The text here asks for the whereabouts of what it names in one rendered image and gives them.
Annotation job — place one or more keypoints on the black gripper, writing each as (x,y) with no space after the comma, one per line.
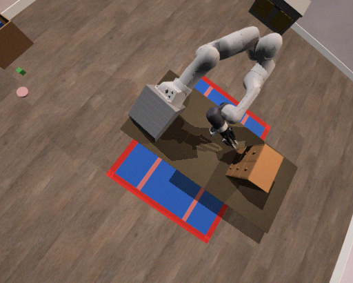
(228,135)

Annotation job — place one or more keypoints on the brown wooden chest of drawers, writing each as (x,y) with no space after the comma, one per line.
(264,170)

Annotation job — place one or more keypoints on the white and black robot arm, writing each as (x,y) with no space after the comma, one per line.
(260,49)

